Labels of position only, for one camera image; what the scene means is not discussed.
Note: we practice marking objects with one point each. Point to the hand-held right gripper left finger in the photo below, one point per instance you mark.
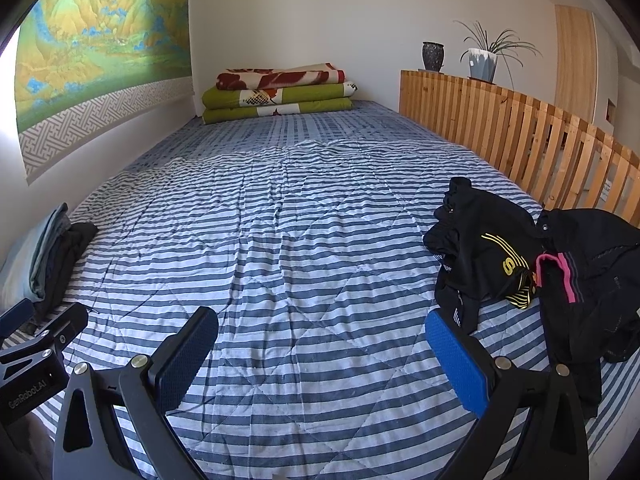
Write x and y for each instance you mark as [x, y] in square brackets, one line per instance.
[187, 352]

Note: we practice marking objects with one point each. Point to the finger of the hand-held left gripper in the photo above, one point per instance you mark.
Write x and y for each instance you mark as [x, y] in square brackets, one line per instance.
[15, 317]
[65, 327]

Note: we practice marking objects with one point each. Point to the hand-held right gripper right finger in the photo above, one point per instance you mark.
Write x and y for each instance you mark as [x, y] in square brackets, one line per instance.
[457, 365]

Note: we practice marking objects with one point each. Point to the black pants with yellow print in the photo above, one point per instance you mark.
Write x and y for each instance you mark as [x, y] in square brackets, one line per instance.
[480, 240]

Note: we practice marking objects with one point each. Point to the light blue folded cloth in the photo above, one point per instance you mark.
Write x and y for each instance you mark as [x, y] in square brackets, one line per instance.
[20, 265]

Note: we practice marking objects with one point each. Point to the black folded garment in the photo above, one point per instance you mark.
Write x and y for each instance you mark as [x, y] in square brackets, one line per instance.
[70, 255]

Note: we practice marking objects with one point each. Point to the grey folded garment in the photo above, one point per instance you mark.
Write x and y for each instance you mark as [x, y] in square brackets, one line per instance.
[50, 245]

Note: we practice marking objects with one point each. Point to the blue white striped bed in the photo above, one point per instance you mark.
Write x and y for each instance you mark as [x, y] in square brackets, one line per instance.
[300, 260]

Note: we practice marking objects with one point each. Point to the black garment with pink stripes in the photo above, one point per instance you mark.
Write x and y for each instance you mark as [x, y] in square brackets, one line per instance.
[595, 285]

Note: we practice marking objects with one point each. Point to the white paper tag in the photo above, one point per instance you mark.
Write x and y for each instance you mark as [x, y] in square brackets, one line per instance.
[607, 191]

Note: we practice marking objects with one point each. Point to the blue checked bed sheet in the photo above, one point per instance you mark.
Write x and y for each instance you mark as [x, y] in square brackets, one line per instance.
[325, 127]

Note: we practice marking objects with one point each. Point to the green floral folded quilt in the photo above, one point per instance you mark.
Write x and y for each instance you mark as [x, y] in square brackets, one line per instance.
[280, 102]

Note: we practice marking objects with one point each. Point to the red floral folded blanket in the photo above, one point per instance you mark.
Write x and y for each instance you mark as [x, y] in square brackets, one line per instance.
[280, 76]

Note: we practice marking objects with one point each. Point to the potted plant in white pot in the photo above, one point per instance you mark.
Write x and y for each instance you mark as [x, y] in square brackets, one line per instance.
[482, 62]

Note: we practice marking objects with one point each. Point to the dark ceramic vase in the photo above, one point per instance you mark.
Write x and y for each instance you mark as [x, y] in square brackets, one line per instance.
[433, 56]

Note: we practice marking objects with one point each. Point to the light wooden door panel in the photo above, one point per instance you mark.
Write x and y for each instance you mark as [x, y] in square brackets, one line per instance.
[575, 60]

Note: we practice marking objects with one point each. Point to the landscape wall poster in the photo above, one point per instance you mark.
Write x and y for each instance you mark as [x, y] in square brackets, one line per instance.
[100, 35]

